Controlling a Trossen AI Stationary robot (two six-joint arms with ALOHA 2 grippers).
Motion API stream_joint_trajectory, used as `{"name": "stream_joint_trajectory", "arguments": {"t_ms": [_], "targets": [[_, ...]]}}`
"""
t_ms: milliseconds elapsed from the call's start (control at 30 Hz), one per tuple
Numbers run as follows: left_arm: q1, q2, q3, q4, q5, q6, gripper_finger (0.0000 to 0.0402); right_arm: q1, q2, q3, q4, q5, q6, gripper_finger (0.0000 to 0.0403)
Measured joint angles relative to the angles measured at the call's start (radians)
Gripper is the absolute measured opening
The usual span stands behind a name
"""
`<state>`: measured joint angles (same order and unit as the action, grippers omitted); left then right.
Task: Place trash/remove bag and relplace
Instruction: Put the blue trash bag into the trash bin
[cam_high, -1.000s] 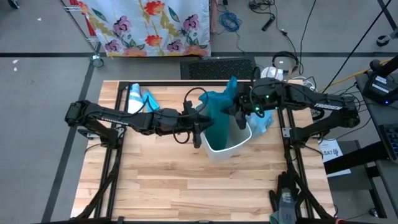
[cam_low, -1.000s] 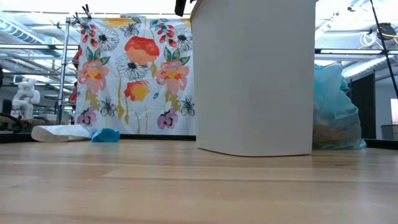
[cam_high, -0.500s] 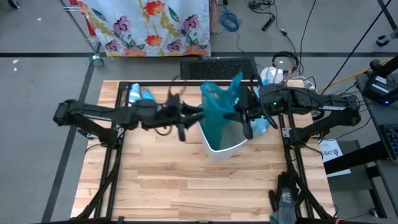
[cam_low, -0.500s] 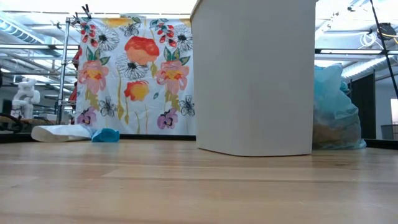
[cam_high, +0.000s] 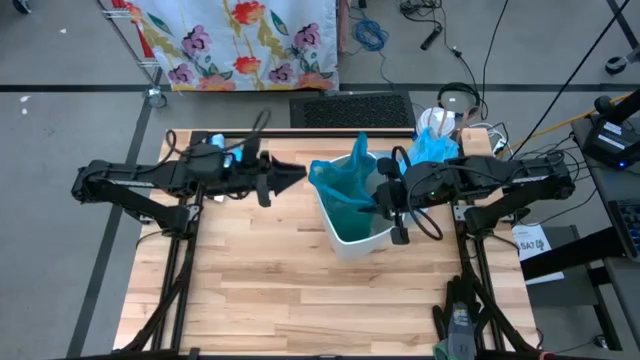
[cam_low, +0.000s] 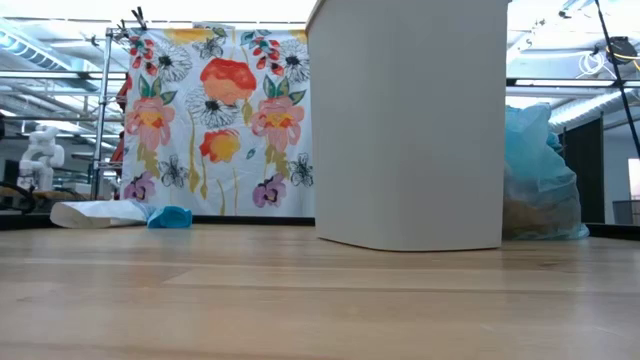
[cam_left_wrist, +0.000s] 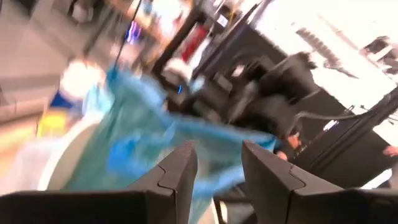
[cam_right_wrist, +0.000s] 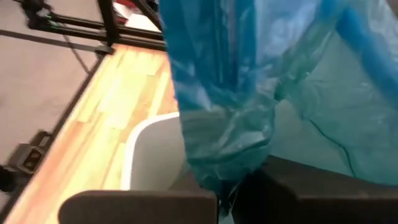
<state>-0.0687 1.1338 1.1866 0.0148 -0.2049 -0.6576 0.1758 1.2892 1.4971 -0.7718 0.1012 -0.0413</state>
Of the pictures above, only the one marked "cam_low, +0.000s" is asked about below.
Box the white plastic trash bin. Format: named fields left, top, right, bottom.
left=305, top=0, right=511, bottom=252

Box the brown paper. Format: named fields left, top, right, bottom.
left=503, top=197, right=576, bottom=234

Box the blue plastic bin liner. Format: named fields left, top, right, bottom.
left=502, top=103, right=590, bottom=241

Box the blue folded bag pack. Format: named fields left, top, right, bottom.
left=147, top=205, right=194, bottom=230

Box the floral print curtain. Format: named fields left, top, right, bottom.
left=121, top=27, right=316, bottom=219

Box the white spray bottle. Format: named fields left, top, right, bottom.
left=49, top=199, right=152, bottom=230

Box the black spring clip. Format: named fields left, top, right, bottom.
left=130, top=5, right=149, bottom=31

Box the black door panel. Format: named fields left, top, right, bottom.
left=562, top=115, right=606, bottom=225

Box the thin black diagonal rod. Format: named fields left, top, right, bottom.
left=593, top=0, right=640, bottom=159

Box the metal wire rack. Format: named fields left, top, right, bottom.
left=89, top=27, right=130, bottom=201

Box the black cable reel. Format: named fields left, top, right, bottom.
left=605, top=35, right=639, bottom=66

